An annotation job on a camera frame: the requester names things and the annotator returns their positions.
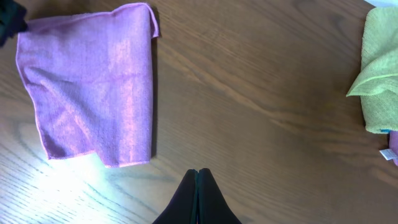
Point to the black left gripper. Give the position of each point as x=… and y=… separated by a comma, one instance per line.
x=12, y=20

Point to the purple cloth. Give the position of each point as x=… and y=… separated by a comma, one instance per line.
x=391, y=153
x=90, y=79

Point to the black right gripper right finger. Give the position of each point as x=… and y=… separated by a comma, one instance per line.
x=212, y=207

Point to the green cloth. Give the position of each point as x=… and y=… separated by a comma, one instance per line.
x=376, y=84

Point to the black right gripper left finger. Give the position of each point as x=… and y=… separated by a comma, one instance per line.
x=182, y=208

